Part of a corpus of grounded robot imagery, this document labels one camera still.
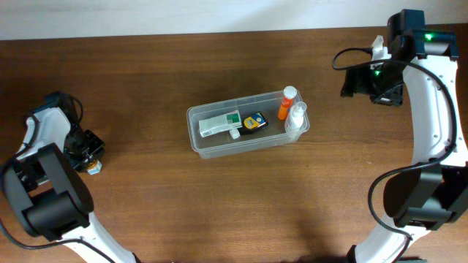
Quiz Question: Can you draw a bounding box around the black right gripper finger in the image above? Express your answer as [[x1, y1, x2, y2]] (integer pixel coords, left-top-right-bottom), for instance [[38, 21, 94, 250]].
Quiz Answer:
[[370, 84, 404, 107], [340, 68, 368, 97]]

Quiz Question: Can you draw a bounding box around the small gold-lid jar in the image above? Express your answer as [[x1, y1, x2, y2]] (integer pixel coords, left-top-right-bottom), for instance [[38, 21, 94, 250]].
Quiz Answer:
[[86, 159, 102, 175]]

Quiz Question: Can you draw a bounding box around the orange tube white cap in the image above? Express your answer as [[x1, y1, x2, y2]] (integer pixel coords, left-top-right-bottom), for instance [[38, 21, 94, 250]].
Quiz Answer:
[[277, 85, 297, 121]]

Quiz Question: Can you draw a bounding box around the white spray bottle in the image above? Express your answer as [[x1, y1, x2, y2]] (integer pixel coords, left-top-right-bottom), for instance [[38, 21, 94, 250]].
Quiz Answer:
[[284, 102, 307, 133]]

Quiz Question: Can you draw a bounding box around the dark bottle white cap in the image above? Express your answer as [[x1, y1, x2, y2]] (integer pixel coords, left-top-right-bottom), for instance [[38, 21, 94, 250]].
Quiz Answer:
[[229, 112, 268, 140]]

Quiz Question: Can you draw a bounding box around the white green medicine box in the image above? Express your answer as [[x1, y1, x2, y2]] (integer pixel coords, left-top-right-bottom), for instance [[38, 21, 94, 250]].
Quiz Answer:
[[198, 110, 241, 137]]

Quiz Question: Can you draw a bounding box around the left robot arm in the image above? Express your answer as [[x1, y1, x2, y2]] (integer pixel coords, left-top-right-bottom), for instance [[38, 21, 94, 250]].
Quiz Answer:
[[1, 91, 139, 262]]

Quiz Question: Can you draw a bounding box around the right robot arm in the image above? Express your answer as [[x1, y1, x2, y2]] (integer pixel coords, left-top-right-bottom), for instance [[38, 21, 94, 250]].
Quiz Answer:
[[341, 9, 467, 262]]

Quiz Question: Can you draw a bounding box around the clear plastic container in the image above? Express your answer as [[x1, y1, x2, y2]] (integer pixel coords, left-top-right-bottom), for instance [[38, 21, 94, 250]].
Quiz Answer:
[[186, 91, 310, 159]]

